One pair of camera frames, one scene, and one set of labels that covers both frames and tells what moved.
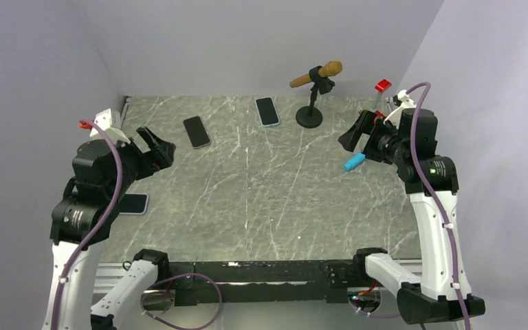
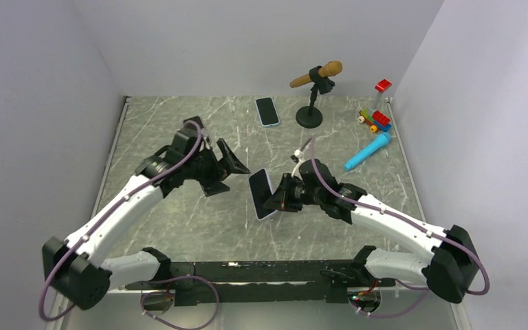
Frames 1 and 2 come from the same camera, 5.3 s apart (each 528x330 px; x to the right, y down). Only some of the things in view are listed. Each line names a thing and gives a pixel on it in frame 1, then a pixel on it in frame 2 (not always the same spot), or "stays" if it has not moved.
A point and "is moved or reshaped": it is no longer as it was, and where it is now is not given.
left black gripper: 160,156 -> 212,185
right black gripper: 364,124 -> 282,199
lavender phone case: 133,204 is moved or reshaped
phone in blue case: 267,111 stays
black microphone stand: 311,116 stays
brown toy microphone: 331,69 stays
